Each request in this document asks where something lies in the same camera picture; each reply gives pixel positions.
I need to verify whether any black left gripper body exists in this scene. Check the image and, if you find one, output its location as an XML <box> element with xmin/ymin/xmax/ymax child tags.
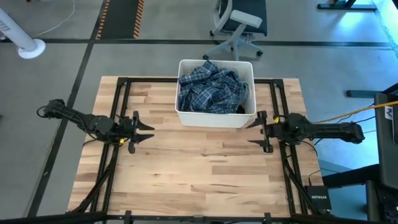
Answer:
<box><xmin>115</xmin><ymin>110</ymin><xmax>141</xmax><ymax>154</ymax></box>

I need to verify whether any black desk foot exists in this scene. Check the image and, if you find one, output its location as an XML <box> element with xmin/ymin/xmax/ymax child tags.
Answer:
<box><xmin>346</xmin><ymin>89</ymin><xmax>379</xmax><ymax>99</ymax></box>
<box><xmin>317</xmin><ymin>0</ymin><xmax>378</xmax><ymax>11</ymax></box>

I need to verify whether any striped black floor mat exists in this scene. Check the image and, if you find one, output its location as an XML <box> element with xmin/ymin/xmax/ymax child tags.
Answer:
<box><xmin>95</xmin><ymin>0</ymin><xmax>146</xmax><ymax>40</ymax></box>

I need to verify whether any blue plaid shirt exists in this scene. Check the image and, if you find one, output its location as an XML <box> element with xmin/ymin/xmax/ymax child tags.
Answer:
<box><xmin>177</xmin><ymin>60</ymin><xmax>249</xmax><ymax>114</ymax></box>

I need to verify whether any black Netgear network switch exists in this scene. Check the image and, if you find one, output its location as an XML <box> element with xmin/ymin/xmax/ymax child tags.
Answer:
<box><xmin>303</xmin><ymin>185</ymin><xmax>333</xmax><ymax>211</ymax></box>

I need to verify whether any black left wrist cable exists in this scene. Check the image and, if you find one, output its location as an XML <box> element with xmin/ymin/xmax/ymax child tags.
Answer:
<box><xmin>105</xmin><ymin>136</ymin><xmax>129</xmax><ymax>147</ymax></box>

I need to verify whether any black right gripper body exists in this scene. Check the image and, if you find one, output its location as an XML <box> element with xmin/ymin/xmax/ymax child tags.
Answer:
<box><xmin>256</xmin><ymin>110</ymin><xmax>301</xmax><ymax>154</ymax></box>

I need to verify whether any black desk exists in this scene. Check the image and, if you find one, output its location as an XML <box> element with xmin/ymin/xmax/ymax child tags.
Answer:
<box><xmin>322</xmin><ymin>83</ymin><xmax>398</xmax><ymax>224</ymax></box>

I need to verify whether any white woven plastic basket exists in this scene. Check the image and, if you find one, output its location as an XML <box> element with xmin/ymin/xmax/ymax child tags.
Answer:
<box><xmin>174</xmin><ymin>58</ymin><xmax>257</xmax><ymax>129</ymax></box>

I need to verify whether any white floor cable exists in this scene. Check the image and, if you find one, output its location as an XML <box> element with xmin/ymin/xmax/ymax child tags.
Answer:
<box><xmin>32</xmin><ymin>0</ymin><xmax>77</xmax><ymax>39</ymax></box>

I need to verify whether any yellow cable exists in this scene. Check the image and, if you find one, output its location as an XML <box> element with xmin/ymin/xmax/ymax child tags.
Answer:
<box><xmin>313</xmin><ymin>100</ymin><xmax>398</xmax><ymax>124</ymax></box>

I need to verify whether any black aluminium table frame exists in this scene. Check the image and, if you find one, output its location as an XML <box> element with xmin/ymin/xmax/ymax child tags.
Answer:
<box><xmin>67</xmin><ymin>76</ymin><xmax>326</xmax><ymax>224</ymax></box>

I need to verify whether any white office chair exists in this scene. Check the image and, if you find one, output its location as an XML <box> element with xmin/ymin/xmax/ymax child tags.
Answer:
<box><xmin>203</xmin><ymin>0</ymin><xmax>269</xmax><ymax>60</ymax></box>

